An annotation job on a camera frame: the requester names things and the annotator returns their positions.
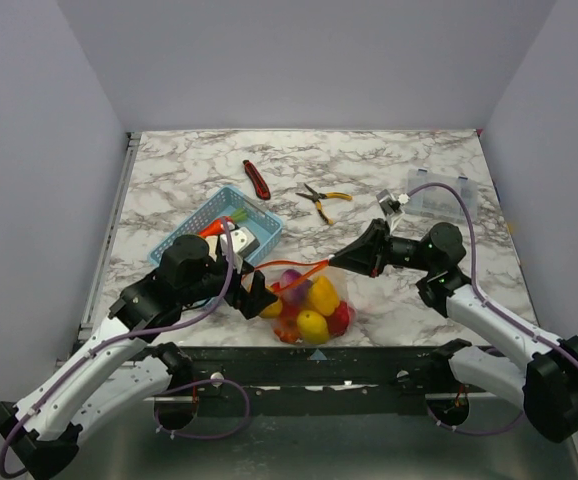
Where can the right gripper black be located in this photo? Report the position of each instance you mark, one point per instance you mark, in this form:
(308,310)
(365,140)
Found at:
(379,248)

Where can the yellow lemon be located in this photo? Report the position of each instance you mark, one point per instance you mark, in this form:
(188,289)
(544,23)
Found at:
(313,327)

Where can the red black utility knife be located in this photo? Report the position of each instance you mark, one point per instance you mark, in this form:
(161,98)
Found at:
(260,186)

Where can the yellow orange fruit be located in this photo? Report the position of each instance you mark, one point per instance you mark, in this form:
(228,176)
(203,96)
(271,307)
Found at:
(272,311)

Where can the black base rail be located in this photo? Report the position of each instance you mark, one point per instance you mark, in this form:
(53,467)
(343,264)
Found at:
(283,381)

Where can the white green cauliflower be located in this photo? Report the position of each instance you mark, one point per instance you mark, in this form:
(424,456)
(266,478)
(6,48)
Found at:
(214,245)

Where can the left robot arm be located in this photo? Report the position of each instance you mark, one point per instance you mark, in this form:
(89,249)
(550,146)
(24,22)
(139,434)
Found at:
(117,365)

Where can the aluminium frame rail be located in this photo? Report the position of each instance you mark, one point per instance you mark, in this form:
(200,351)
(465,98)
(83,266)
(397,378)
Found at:
(78,212)

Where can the clear zip bag orange zipper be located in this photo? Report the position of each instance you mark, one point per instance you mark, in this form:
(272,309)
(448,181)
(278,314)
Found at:
(272,271)

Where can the orange carrot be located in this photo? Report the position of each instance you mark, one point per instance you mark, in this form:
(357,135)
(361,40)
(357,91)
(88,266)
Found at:
(232,221)

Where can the yellow bell pepper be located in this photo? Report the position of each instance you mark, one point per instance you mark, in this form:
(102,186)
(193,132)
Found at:
(322,296)

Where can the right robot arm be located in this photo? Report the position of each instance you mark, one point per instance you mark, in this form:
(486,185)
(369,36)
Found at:
(534,370)

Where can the purple onion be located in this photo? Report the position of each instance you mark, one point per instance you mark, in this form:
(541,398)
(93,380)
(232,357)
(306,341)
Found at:
(292,292)

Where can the clear plastic parts box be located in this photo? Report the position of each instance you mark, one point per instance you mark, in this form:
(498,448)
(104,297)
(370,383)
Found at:
(439,203)

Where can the yellow handled pliers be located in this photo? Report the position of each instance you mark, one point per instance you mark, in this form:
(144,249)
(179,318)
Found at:
(317,197)

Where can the red apple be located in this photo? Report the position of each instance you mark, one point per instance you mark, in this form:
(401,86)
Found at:
(339,321)

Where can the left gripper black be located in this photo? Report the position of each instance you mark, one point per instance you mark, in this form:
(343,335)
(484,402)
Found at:
(258,297)

